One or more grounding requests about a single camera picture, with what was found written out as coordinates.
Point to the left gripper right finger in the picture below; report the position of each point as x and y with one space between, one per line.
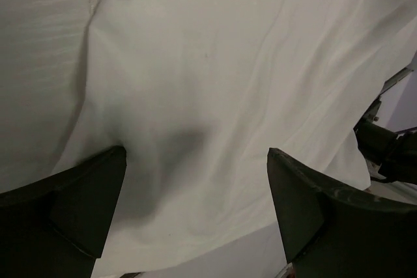
330 229

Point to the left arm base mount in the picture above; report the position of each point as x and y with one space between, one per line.
393 152

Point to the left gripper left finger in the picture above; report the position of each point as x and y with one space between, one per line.
58 226

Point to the white t-shirt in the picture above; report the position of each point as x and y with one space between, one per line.
198 91

